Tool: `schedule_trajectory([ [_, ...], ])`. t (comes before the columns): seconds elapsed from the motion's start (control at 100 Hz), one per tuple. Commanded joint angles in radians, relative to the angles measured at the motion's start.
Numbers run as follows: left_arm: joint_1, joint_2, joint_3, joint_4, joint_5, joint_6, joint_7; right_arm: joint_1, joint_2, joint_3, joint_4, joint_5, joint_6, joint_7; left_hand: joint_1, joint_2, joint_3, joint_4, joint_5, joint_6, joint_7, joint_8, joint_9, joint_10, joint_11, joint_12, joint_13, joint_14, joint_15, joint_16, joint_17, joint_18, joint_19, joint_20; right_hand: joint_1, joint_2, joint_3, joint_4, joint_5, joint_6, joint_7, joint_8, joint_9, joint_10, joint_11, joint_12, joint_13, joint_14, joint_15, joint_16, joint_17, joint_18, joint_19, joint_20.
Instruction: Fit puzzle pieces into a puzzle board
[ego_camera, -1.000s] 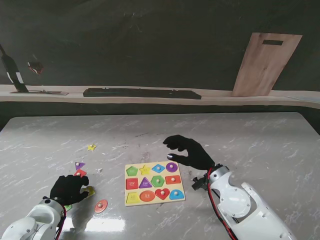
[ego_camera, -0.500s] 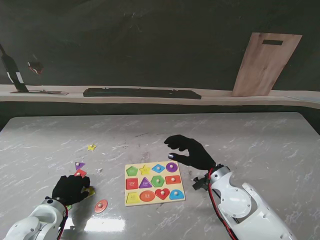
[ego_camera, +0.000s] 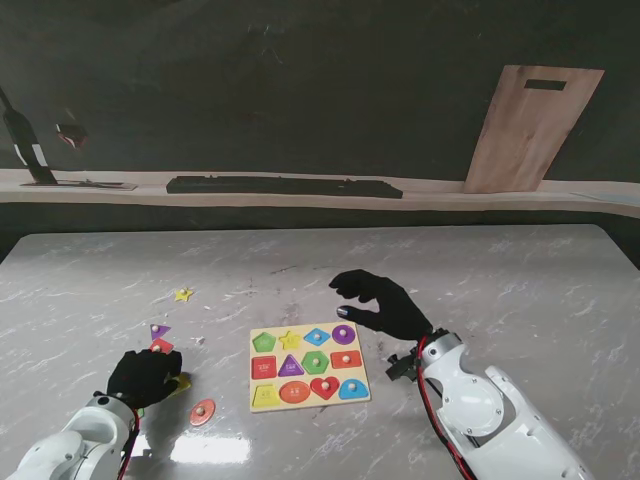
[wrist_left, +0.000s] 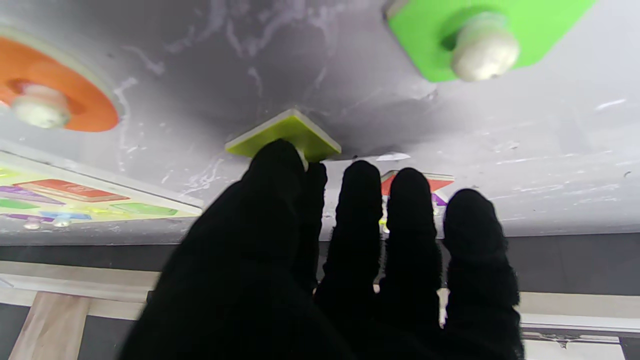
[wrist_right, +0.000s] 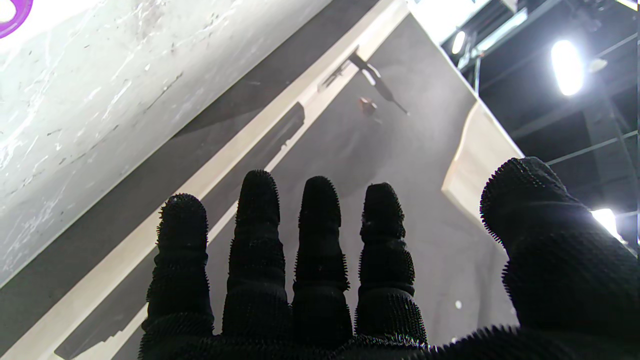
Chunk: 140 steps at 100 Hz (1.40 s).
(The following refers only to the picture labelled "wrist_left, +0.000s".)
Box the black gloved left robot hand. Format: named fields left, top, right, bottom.
left=120, top=139, right=526, bottom=360

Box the yellow trapezoid puzzle piece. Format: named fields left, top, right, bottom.
left=225, top=109, right=343, bottom=164

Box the red square puzzle piece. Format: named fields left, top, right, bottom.
left=380, top=170, right=456, bottom=198

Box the wooden shape puzzle board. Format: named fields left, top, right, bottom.
left=0, top=149, right=204, bottom=232

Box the blue diamond puzzle piece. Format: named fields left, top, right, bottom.
left=39, top=210, right=94, bottom=229

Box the purple circle puzzle piece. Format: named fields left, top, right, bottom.
left=4, top=213, right=55, bottom=231

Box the green round puzzle piece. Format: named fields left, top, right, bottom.
left=0, top=198, right=40, bottom=211

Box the green knobbed puzzle piece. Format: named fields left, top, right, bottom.
left=384, top=0, right=598, bottom=84

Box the orange oval puzzle piece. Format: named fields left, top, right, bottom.
left=0, top=27, right=122, bottom=133

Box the long wooden shelf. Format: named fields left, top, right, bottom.
left=0, top=260, right=640, bottom=360

